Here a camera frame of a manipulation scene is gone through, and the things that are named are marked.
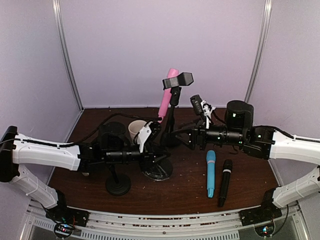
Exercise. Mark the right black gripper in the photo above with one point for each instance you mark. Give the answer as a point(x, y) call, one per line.
point(195, 137)

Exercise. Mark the white ceramic mug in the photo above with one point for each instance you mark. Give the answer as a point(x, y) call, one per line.
point(134, 127)

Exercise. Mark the aluminium frame post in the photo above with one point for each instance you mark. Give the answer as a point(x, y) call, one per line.
point(263, 36)
point(56, 5)

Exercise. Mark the black microphone stand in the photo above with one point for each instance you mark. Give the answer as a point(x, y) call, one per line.
point(168, 139)
point(117, 184)

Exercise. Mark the blue toy microphone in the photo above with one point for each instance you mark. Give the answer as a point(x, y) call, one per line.
point(211, 170)

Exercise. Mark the black toy microphone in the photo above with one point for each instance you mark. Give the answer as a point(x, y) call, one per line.
point(226, 175)

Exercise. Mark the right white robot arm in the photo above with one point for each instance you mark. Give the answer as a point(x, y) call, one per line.
point(262, 142)

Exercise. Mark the taped base microphone stand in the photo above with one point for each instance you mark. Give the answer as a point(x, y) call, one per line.
point(175, 85)

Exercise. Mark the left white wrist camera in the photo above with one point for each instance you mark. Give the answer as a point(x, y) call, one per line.
point(141, 137)

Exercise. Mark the front aluminium rail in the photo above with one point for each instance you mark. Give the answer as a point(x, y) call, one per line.
point(221, 225)

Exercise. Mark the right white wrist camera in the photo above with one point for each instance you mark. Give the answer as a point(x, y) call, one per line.
point(207, 113)

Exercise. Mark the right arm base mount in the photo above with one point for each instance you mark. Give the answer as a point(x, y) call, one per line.
point(263, 216)

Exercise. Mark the left aluminium frame post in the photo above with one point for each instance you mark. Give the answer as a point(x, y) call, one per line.
point(56, 5)

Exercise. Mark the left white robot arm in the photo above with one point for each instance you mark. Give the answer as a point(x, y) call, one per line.
point(109, 148)

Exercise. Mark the yellow inside cup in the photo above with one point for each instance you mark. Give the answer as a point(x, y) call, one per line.
point(85, 174)

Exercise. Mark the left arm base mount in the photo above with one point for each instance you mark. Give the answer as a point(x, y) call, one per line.
point(66, 219)

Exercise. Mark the pink toy microphone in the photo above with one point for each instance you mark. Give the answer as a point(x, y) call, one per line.
point(166, 96)

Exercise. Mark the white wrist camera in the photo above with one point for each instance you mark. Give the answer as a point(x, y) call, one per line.
point(207, 113)
point(141, 137)

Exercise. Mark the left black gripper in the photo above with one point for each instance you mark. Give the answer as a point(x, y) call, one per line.
point(151, 153)

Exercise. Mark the right aluminium frame post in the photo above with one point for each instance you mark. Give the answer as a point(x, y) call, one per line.
point(263, 36)

